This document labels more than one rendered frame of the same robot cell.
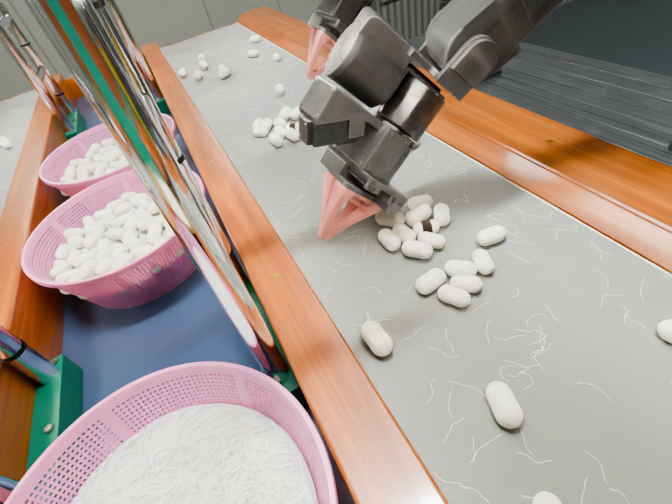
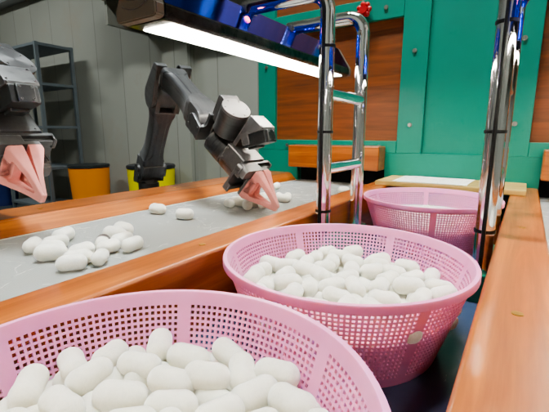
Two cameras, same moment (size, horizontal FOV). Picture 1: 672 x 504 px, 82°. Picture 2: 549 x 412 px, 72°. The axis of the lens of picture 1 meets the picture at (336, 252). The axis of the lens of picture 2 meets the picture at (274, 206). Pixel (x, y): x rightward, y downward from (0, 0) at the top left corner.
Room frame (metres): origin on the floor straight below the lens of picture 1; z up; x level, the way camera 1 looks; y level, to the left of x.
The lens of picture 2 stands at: (0.82, 0.56, 0.90)
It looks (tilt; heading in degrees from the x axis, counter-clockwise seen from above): 11 degrees down; 230
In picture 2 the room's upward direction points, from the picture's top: straight up
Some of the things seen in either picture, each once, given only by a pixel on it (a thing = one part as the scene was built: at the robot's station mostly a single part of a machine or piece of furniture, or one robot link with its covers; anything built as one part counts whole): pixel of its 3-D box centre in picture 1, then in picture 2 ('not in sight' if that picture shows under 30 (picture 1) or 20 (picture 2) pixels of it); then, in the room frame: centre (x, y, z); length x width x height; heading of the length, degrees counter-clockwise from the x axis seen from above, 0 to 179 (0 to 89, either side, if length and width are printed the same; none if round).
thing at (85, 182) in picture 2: not in sight; (91, 194); (-0.15, -3.46, 0.30); 0.38 x 0.37 x 0.59; 18
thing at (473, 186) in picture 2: not in sight; (448, 184); (-0.13, 0.11, 0.77); 0.33 x 0.15 x 0.01; 107
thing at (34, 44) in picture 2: not in sight; (41, 135); (0.11, -4.26, 0.87); 0.88 x 0.37 x 1.75; 108
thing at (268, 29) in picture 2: not in sight; (270, 39); (0.33, -0.04, 1.08); 0.62 x 0.08 x 0.07; 17
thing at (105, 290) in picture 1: (133, 238); (342, 292); (0.50, 0.30, 0.72); 0.27 x 0.27 x 0.10
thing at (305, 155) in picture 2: not in sight; (334, 156); (-0.08, -0.23, 0.83); 0.30 x 0.06 x 0.07; 107
